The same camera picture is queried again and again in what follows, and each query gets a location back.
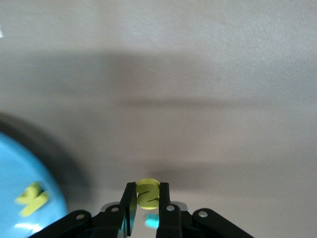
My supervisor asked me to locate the yellow foam letter s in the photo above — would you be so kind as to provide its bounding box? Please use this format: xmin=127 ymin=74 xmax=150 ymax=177
xmin=135 ymin=178 xmax=160 ymax=210

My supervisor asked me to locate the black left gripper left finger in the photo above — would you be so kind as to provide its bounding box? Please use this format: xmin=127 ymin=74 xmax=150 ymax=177
xmin=27 ymin=181 xmax=139 ymax=238

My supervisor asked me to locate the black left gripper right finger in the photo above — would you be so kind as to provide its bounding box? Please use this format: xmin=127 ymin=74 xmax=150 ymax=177
xmin=155 ymin=182 xmax=256 ymax=238

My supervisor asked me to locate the blue plate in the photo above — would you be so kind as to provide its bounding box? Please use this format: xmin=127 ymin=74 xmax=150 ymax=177
xmin=0 ymin=131 xmax=69 ymax=238

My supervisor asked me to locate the yellow foam letter k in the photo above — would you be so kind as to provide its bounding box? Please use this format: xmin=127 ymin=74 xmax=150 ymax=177
xmin=15 ymin=182 xmax=50 ymax=217

